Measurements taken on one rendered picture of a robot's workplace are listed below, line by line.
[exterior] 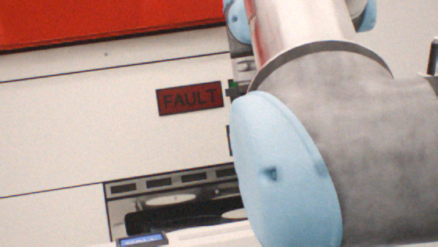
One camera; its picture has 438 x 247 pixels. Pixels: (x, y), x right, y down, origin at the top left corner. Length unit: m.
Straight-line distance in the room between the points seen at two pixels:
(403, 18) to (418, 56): 0.15
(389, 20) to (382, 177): 2.64
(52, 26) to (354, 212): 0.98
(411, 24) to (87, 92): 1.89
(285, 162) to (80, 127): 0.99
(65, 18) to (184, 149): 0.31
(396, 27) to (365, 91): 2.61
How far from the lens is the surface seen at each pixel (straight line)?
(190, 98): 1.53
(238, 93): 1.40
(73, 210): 1.53
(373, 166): 0.56
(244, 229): 0.98
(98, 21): 1.47
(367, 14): 1.30
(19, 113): 1.53
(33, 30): 1.48
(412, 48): 3.21
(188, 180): 1.54
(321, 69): 0.60
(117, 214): 1.52
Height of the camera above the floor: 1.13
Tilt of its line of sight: 3 degrees down
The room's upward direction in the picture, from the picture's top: 8 degrees counter-clockwise
